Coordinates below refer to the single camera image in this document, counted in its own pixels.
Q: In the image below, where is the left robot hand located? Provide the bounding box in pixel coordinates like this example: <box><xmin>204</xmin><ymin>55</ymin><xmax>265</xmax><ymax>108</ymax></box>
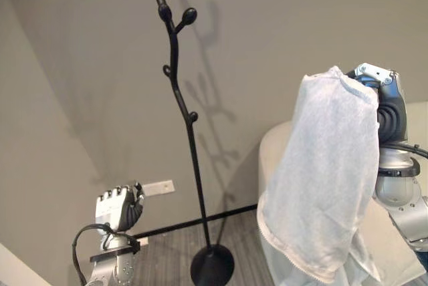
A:
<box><xmin>95</xmin><ymin>181</ymin><xmax>146</xmax><ymax>233</ymax></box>

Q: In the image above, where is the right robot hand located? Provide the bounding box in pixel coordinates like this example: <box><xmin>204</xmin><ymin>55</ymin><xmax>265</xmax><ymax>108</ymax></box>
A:
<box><xmin>345</xmin><ymin>62</ymin><xmax>409</xmax><ymax>148</ymax></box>

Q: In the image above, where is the white cloth garment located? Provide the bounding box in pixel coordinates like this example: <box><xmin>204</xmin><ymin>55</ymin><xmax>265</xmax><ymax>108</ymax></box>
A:
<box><xmin>256</xmin><ymin>65</ymin><xmax>383</xmax><ymax>286</ymax></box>

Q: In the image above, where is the black branch-shaped clothes rack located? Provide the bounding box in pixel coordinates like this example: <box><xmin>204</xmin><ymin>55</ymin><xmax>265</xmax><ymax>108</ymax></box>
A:
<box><xmin>136</xmin><ymin>0</ymin><xmax>235</xmax><ymax>286</ymax></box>

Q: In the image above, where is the beige sofa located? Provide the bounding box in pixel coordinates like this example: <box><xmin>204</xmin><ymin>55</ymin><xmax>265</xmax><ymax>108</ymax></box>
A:
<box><xmin>257</xmin><ymin>100</ymin><xmax>428</xmax><ymax>286</ymax></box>

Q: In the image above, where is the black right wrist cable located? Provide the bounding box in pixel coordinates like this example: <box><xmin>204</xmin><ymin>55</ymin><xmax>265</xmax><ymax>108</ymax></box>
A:
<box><xmin>381</xmin><ymin>142</ymin><xmax>428</xmax><ymax>159</ymax></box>

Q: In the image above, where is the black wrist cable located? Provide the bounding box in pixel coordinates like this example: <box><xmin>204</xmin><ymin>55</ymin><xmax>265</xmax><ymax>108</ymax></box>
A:
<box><xmin>381</xmin><ymin>142</ymin><xmax>428</xmax><ymax>159</ymax></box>
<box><xmin>72</xmin><ymin>224</ymin><xmax>114</xmax><ymax>286</ymax></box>

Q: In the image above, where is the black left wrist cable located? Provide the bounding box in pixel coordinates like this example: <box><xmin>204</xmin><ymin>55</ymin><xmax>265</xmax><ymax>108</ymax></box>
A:
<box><xmin>72</xmin><ymin>224</ymin><xmax>114</xmax><ymax>286</ymax></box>

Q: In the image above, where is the white wall socket plate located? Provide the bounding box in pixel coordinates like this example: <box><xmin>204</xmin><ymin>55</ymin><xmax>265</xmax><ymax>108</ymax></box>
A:
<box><xmin>141</xmin><ymin>180</ymin><xmax>175</xmax><ymax>197</ymax></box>

